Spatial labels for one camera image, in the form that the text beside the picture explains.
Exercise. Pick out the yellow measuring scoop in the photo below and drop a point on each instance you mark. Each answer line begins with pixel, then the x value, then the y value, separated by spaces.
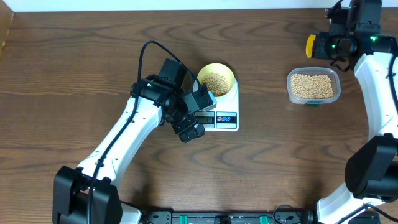
pixel 309 45

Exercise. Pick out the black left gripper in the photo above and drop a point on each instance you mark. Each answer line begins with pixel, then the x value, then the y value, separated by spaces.
pixel 181 127

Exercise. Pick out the white digital kitchen scale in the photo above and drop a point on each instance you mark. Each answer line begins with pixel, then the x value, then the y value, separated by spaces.
pixel 225 116

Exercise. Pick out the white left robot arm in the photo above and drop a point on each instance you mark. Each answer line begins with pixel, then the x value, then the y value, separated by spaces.
pixel 89 193

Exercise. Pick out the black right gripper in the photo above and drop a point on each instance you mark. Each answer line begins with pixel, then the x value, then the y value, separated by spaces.
pixel 318 50

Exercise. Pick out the soybeans in container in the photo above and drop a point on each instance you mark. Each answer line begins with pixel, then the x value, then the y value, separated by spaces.
pixel 311 87

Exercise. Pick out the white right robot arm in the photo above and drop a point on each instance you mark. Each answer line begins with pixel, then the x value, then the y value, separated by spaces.
pixel 371 173

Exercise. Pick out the soybeans in bowl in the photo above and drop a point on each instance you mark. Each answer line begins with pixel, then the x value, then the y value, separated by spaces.
pixel 217 83

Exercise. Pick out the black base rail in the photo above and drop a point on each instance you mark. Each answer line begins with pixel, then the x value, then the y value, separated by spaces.
pixel 283 216

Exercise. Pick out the clear plastic container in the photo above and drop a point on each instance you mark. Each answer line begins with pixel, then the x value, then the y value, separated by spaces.
pixel 335 82

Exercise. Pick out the pale yellow bowl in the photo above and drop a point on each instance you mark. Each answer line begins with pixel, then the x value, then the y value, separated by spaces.
pixel 216 68

